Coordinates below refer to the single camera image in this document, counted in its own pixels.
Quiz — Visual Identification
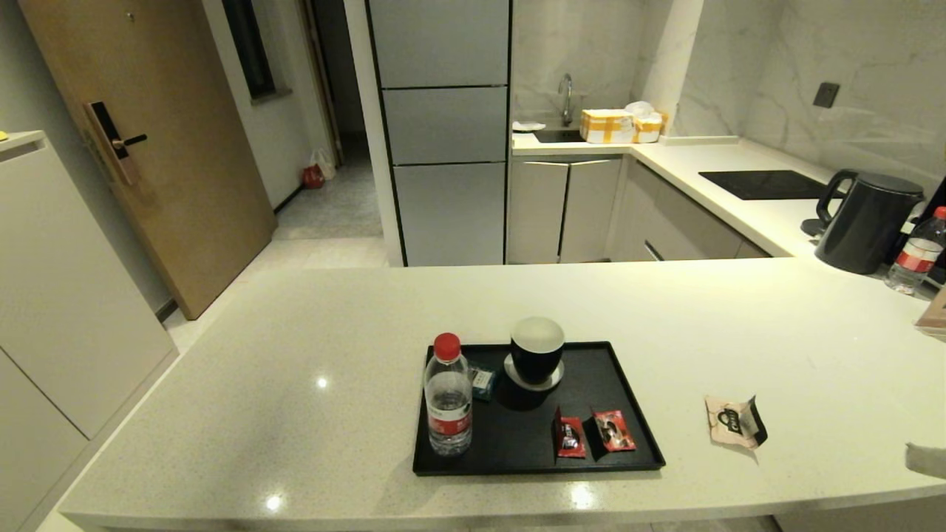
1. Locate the beige coffee sachet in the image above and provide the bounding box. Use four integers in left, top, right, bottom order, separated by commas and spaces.
704, 395, 769, 450

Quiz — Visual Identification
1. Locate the clear water bottle red cap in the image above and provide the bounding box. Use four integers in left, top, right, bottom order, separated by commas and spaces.
423, 333, 474, 457
885, 207, 946, 296

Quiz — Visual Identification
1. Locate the black electric kettle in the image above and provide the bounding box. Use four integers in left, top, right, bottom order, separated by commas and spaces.
814, 170, 925, 275

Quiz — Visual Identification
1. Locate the red snack packet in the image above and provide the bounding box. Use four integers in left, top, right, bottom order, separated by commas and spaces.
591, 410, 637, 452
554, 406, 587, 460

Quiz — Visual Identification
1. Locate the black cup white inside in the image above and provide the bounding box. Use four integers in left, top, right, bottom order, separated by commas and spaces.
510, 317, 565, 386

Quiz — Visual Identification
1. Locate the brown box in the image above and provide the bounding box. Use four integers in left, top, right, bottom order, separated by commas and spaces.
914, 288, 946, 342

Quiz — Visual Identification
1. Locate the black induction cooktop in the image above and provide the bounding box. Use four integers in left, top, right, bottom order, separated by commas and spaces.
698, 170, 847, 201

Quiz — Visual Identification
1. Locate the grey counter drawer cabinet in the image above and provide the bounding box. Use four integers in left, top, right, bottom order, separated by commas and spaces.
610, 159, 769, 263

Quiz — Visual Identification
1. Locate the silver round saucer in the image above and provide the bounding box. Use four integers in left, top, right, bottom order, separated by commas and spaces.
504, 354, 565, 392

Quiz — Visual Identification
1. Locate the black rectangular serving tray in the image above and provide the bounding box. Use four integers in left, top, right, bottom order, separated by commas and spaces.
412, 341, 666, 476

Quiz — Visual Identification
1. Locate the grey cabinet door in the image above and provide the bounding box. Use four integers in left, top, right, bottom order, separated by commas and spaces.
507, 159, 570, 265
559, 157, 623, 264

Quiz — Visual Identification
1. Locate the small cardboard box yellow tape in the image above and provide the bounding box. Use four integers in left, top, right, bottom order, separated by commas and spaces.
632, 111, 670, 143

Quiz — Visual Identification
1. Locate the tall grey refrigerator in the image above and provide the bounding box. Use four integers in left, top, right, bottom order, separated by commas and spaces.
366, 0, 512, 267

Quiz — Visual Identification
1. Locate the dark narrow window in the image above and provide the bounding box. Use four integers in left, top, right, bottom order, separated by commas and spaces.
222, 0, 276, 100

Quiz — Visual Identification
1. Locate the brown wooden door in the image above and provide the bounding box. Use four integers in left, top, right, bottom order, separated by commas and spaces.
16, 0, 277, 321

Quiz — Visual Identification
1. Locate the white storage cabinet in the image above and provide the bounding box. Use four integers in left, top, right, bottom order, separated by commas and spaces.
0, 131, 178, 532

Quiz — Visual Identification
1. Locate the black gold door lock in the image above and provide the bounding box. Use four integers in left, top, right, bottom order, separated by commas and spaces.
83, 101, 148, 187

